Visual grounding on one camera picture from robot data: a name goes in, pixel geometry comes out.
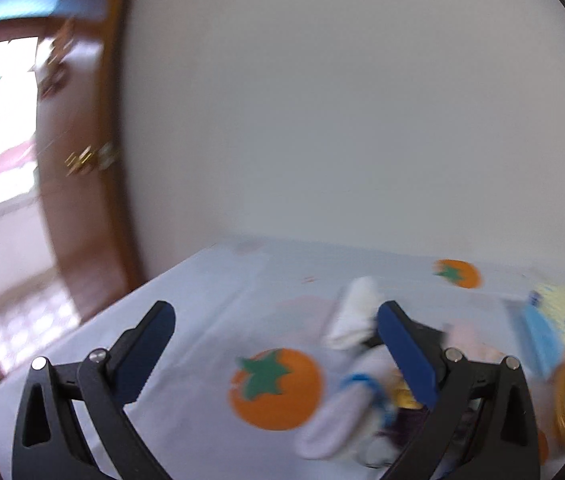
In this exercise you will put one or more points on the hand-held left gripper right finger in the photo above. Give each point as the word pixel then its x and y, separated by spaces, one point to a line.
pixel 407 360

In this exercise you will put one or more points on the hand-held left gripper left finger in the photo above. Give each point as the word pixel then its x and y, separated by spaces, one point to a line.
pixel 147 355

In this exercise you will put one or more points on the white ribbed sock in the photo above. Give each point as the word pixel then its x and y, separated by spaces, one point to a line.
pixel 357 310

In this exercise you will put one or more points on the light blue plush star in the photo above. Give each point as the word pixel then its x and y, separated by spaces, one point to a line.
pixel 537 340

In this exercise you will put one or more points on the pink soft cloth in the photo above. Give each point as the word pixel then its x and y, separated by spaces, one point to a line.
pixel 467 337

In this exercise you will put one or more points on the purple scrunchie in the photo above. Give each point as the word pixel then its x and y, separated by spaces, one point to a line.
pixel 402 430

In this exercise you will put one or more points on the fruit print tablecloth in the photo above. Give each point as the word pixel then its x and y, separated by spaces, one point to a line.
pixel 202 300

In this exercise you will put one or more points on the white sock with blue stripe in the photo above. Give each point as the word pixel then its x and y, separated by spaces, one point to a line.
pixel 332 425

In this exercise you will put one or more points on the brown wooden door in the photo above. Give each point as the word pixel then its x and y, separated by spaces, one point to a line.
pixel 87 240

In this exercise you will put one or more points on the brass door latch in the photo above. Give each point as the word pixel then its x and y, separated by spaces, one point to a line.
pixel 55 65

